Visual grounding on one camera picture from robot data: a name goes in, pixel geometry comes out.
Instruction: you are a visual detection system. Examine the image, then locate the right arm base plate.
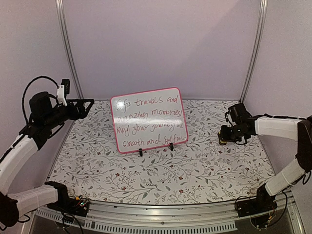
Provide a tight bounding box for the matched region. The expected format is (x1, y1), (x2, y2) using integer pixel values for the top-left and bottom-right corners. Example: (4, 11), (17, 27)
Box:
(234, 196), (277, 217)

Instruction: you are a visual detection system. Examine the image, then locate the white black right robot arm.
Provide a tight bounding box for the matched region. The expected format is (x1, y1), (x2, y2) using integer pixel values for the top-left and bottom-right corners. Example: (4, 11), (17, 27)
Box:
(217, 103), (312, 217)

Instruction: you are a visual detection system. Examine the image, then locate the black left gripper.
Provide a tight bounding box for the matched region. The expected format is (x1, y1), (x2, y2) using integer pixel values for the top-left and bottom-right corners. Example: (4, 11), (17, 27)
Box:
(43, 98), (95, 129)

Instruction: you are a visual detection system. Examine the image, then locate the left aluminium frame post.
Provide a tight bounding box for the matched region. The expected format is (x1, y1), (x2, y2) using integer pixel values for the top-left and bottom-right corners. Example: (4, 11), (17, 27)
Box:
(55, 0), (84, 99)

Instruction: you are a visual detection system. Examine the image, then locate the aluminium front rail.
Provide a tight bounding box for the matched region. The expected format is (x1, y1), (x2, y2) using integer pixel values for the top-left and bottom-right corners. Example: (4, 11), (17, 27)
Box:
(22, 191), (305, 234)

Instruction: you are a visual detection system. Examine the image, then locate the pink framed whiteboard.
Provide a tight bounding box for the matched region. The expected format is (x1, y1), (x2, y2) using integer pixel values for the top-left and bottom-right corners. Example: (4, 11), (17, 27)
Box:
(110, 87), (189, 154)

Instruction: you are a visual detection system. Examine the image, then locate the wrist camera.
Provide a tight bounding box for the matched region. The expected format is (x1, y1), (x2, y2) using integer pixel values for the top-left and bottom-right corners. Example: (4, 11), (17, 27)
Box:
(57, 79), (70, 106)
(228, 103), (246, 123)

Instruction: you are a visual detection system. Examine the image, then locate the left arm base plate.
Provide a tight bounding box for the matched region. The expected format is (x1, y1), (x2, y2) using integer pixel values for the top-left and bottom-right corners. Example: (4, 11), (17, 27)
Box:
(47, 198), (91, 217)

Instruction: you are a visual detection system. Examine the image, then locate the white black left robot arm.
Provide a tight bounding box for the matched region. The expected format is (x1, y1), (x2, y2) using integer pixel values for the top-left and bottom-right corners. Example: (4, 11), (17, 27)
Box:
(0, 79), (95, 231)

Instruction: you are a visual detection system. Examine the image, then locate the floral patterned table mat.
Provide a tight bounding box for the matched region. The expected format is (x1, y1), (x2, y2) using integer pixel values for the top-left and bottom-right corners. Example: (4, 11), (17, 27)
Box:
(50, 100), (274, 205)

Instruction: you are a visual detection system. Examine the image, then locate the right aluminium frame post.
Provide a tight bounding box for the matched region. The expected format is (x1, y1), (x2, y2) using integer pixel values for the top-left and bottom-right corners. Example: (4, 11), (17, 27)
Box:
(239, 0), (268, 103)

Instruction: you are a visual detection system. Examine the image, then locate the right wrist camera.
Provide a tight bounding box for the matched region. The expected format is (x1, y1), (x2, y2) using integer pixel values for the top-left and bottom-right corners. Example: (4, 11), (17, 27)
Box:
(228, 103), (246, 123)

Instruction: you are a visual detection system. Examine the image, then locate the yellow whiteboard eraser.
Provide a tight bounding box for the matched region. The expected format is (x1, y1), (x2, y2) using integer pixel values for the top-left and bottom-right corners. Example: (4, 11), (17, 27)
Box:
(217, 132), (227, 145)

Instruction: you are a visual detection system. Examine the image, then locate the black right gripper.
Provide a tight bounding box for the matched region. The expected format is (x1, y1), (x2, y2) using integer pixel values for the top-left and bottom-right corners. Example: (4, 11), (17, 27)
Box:
(219, 123), (247, 143)

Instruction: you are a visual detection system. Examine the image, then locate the aluminium frame post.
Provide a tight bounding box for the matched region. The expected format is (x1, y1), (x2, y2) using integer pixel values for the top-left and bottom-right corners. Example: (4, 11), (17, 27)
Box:
(55, 0), (84, 99)
(239, 0), (268, 103)

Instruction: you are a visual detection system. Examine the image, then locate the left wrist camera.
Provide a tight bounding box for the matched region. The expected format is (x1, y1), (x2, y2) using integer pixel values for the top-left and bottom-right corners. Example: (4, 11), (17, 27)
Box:
(57, 79), (70, 106)

